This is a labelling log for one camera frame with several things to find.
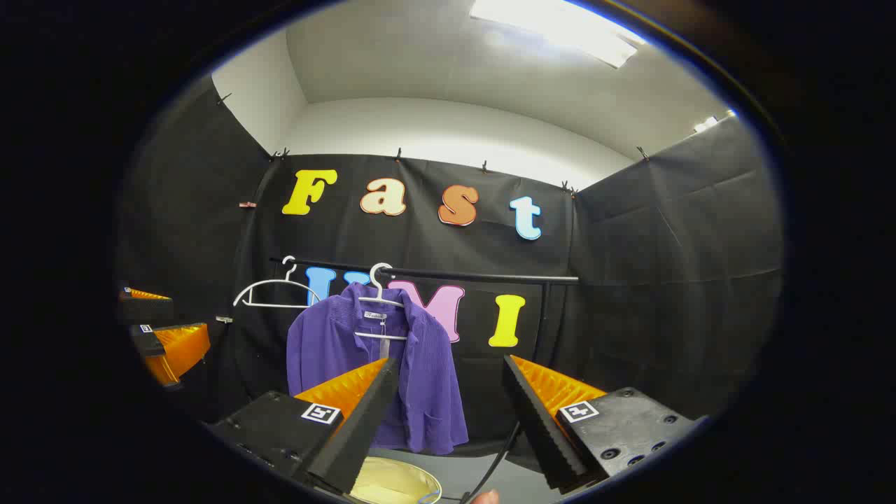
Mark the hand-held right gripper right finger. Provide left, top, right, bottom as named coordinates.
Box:
left=503, top=354, right=709, bottom=492

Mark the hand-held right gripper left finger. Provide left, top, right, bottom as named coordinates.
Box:
left=206, top=357, right=401, bottom=496

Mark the cream laundry hamper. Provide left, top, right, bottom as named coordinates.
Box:
left=348, top=455, right=443, bottom=504

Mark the purple shirt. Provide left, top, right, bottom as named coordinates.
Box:
left=286, top=282, right=470, bottom=456

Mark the white hanger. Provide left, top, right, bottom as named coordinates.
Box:
left=233, top=255, right=323, bottom=309
left=353, top=262, right=410, bottom=342

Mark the black clothes rack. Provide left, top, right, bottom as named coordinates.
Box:
left=269, top=256, right=580, bottom=372

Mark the row of black cloth clips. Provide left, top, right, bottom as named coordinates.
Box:
left=216, top=91, right=652, bottom=198

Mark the small ceiling light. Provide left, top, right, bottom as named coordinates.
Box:
left=693, top=110, right=736, bottom=134

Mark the large ceiling light panel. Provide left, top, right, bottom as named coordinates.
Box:
left=469, top=0, right=648, bottom=69

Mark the black cable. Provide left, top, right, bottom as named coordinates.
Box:
left=461, top=420, right=523, bottom=503

